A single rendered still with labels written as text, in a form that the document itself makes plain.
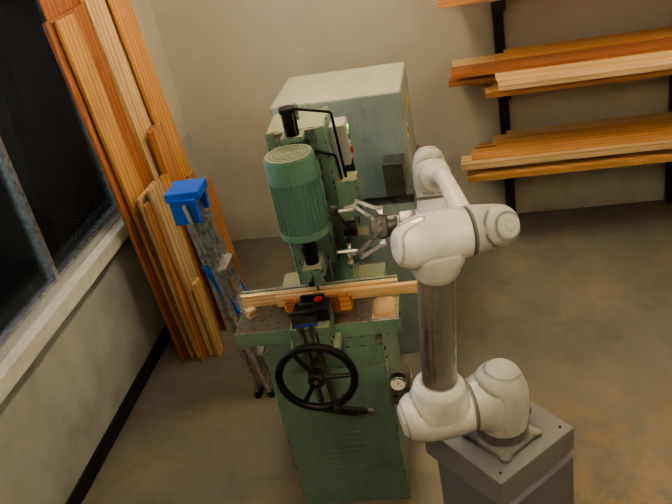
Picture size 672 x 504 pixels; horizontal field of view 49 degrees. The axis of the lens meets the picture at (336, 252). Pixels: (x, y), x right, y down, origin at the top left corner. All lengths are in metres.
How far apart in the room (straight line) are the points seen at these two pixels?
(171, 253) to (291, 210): 1.53
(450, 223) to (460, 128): 3.07
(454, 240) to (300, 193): 0.82
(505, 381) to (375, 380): 0.72
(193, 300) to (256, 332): 1.40
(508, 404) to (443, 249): 0.61
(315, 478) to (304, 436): 0.23
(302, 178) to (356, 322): 0.55
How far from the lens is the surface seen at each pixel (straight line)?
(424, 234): 1.81
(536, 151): 4.48
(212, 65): 4.96
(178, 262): 3.98
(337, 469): 3.12
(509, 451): 2.36
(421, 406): 2.17
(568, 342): 3.94
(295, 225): 2.55
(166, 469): 3.68
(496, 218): 1.83
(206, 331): 4.20
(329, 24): 4.73
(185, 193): 3.35
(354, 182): 2.74
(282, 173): 2.47
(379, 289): 2.74
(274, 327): 2.72
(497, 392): 2.22
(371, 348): 2.71
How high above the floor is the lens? 2.39
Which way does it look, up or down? 29 degrees down
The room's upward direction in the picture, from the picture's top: 12 degrees counter-clockwise
